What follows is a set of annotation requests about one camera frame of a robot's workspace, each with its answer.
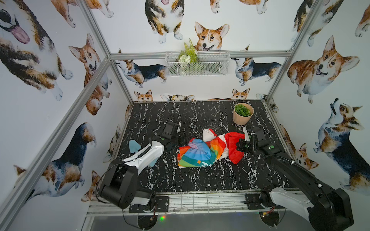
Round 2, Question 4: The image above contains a rainbow hooded kids jacket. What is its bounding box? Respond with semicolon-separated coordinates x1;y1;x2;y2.
177;129;245;168

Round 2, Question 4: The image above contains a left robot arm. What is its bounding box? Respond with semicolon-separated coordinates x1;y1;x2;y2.
95;122;182;212

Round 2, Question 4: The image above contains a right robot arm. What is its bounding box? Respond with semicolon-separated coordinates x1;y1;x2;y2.
237;125;354;231

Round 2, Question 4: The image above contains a beige pot with green plant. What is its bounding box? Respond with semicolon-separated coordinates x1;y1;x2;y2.
233;103;254;126

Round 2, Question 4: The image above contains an artificial fern with white flower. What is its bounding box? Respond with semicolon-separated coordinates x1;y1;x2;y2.
178;39;199;67

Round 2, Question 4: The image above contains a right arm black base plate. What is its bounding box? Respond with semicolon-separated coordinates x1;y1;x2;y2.
244;192;285;210

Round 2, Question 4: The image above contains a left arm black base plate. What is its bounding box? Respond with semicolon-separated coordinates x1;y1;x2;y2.
129;195;170;213

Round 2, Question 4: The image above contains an aluminium front rail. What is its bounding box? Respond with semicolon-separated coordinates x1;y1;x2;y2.
86;192;326;217

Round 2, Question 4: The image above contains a white wire wall basket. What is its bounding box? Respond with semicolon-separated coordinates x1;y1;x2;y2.
165;51;231;77

